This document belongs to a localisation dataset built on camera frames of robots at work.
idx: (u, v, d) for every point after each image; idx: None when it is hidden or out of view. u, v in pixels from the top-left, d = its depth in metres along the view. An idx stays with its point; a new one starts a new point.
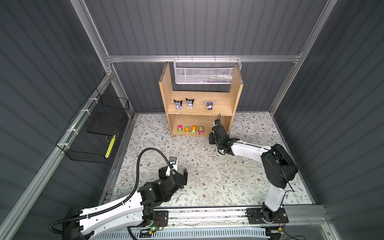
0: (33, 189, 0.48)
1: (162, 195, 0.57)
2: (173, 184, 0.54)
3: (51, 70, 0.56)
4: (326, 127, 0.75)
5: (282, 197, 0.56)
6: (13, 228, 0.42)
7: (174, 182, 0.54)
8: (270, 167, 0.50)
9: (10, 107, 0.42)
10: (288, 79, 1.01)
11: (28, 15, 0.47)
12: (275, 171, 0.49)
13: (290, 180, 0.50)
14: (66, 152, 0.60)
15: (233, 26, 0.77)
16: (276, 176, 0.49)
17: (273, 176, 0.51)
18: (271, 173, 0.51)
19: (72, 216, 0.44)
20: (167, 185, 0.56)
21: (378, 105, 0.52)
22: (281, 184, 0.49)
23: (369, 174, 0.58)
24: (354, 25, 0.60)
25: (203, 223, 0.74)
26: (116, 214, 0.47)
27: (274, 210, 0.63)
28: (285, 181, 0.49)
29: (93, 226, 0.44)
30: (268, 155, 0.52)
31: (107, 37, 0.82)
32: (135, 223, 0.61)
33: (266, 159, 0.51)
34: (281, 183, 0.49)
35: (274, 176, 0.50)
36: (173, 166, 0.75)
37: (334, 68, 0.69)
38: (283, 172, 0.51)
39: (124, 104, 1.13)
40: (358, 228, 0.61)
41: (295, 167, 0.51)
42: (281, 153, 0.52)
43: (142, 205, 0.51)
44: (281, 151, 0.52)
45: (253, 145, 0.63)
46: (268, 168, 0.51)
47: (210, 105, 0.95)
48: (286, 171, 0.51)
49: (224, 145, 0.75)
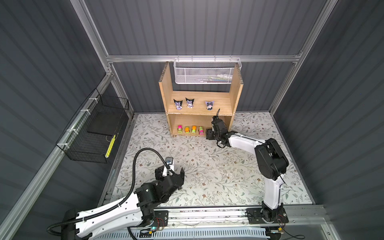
0: (33, 190, 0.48)
1: (160, 196, 0.56)
2: (172, 184, 0.54)
3: (51, 70, 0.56)
4: (326, 127, 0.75)
5: (278, 192, 0.59)
6: (12, 229, 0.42)
7: (171, 183, 0.54)
8: (261, 159, 0.54)
9: (10, 107, 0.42)
10: (288, 79, 1.01)
11: (28, 15, 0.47)
12: (266, 163, 0.53)
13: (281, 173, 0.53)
14: (66, 152, 0.60)
15: (233, 26, 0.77)
16: (266, 168, 0.53)
17: (263, 167, 0.55)
18: (262, 165, 0.55)
19: (69, 218, 0.44)
20: (164, 186, 0.55)
21: (378, 105, 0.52)
22: (270, 176, 0.53)
23: (369, 173, 0.57)
24: (354, 25, 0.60)
25: (203, 223, 0.74)
26: (113, 216, 0.47)
27: (272, 208, 0.64)
28: (275, 174, 0.52)
29: (90, 229, 0.44)
30: (261, 148, 0.56)
31: (107, 36, 0.82)
32: (135, 223, 0.61)
33: (258, 151, 0.54)
34: (270, 175, 0.53)
35: (265, 167, 0.54)
36: (170, 166, 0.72)
37: (334, 68, 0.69)
38: (273, 164, 0.53)
39: (124, 104, 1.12)
40: (358, 228, 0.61)
41: (285, 162, 0.55)
42: (273, 147, 0.57)
43: (138, 207, 0.50)
44: (274, 145, 0.55)
45: (250, 138, 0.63)
46: (260, 160, 0.55)
47: (210, 105, 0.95)
48: (276, 164, 0.54)
49: (222, 137, 0.79)
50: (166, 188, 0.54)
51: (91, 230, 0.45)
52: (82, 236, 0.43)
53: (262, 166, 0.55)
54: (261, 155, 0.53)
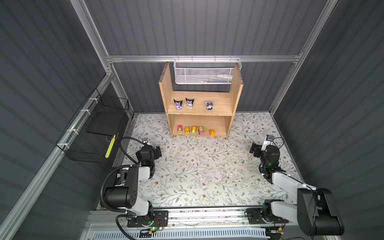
0: (33, 189, 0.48)
1: (150, 163, 0.74)
2: (149, 150, 0.73)
3: (52, 71, 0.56)
4: (326, 127, 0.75)
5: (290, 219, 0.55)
6: (13, 228, 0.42)
7: (148, 152, 0.72)
8: (303, 205, 0.44)
9: (10, 107, 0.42)
10: (287, 80, 1.01)
11: (28, 15, 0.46)
12: (308, 214, 0.42)
13: (323, 233, 0.41)
14: (66, 152, 0.60)
15: (233, 26, 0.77)
16: (306, 219, 0.43)
17: (302, 217, 0.45)
18: (302, 212, 0.45)
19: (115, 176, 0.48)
20: (146, 157, 0.73)
21: (379, 105, 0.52)
22: (309, 231, 0.42)
23: (370, 174, 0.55)
24: (353, 26, 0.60)
25: (203, 223, 0.74)
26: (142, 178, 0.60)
27: (275, 214, 0.64)
28: (315, 231, 0.41)
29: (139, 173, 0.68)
30: (308, 193, 0.46)
31: (107, 37, 0.82)
32: (143, 213, 0.61)
33: (302, 195, 0.45)
34: (309, 230, 0.42)
35: (305, 216, 0.44)
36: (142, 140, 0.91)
37: (334, 68, 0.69)
38: (316, 220, 0.42)
39: (124, 104, 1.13)
40: (359, 228, 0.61)
41: (338, 226, 0.41)
42: (325, 200, 0.46)
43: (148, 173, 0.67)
44: (327, 199, 0.44)
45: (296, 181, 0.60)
46: (301, 207, 0.45)
47: (210, 105, 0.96)
48: (325, 233, 0.41)
49: (265, 171, 0.71)
50: (149, 153, 0.74)
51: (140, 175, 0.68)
52: (134, 188, 0.46)
53: (303, 213, 0.45)
54: (305, 200, 0.44)
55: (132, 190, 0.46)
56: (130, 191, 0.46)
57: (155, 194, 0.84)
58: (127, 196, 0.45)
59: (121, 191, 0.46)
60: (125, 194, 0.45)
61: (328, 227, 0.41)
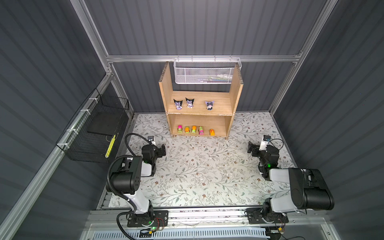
0: (33, 190, 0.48)
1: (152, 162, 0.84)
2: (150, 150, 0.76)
3: (52, 71, 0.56)
4: (326, 127, 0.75)
5: (288, 210, 0.56)
6: (13, 228, 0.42)
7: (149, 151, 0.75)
8: (295, 180, 0.49)
9: (10, 107, 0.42)
10: (287, 79, 1.01)
11: (28, 15, 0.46)
12: (299, 186, 0.47)
13: (315, 206, 0.44)
14: (66, 152, 0.60)
15: (233, 25, 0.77)
16: (299, 193, 0.47)
17: (295, 194, 0.48)
18: (295, 188, 0.48)
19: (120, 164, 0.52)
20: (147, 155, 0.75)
21: (378, 105, 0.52)
22: (301, 204, 0.45)
23: (370, 174, 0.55)
24: (354, 25, 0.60)
25: (203, 223, 0.74)
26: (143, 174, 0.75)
27: (275, 210, 0.64)
28: (306, 201, 0.44)
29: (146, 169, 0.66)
30: (297, 171, 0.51)
31: (107, 36, 0.82)
32: (143, 210, 0.61)
33: (292, 172, 0.50)
34: (302, 202, 0.45)
35: (297, 191, 0.47)
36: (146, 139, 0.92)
37: (334, 68, 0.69)
38: (308, 194, 0.46)
39: (124, 104, 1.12)
40: (359, 228, 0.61)
41: (328, 200, 0.44)
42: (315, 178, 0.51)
43: (149, 171, 0.70)
44: (316, 176, 0.49)
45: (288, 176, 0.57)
46: (294, 184, 0.49)
47: (210, 105, 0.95)
48: (317, 206, 0.44)
49: (264, 170, 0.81)
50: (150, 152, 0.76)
51: (147, 171, 0.67)
52: (138, 175, 0.50)
53: (296, 189, 0.48)
54: (295, 175, 0.49)
55: (137, 175, 0.49)
56: (135, 176, 0.49)
57: (155, 194, 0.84)
58: (132, 180, 0.48)
59: (126, 176, 0.49)
60: (130, 179, 0.48)
61: (320, 201, 0.44)
